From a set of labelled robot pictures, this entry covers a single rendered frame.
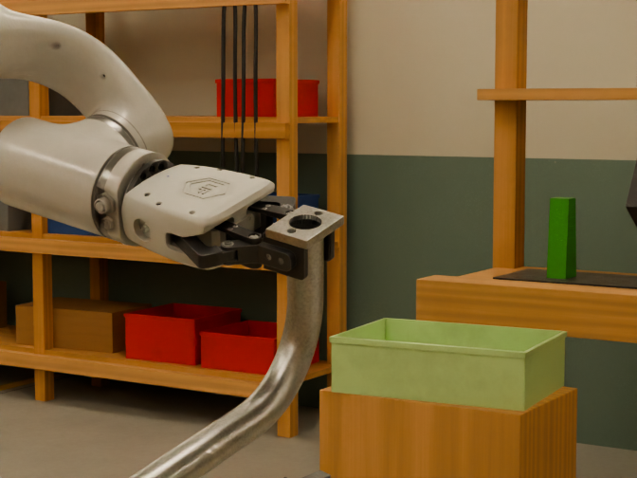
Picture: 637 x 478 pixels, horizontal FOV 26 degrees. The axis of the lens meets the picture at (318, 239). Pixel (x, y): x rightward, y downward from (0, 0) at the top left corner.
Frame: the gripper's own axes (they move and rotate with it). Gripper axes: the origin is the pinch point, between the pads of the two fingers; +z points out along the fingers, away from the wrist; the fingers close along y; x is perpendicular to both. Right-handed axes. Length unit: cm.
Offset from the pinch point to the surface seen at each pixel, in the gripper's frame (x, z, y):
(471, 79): 164, -210, 446
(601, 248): 220, -134, 428
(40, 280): 278, -393, 347
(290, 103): 168, -265, 383
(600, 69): 150, -151, 451
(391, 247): 245, -234, 420
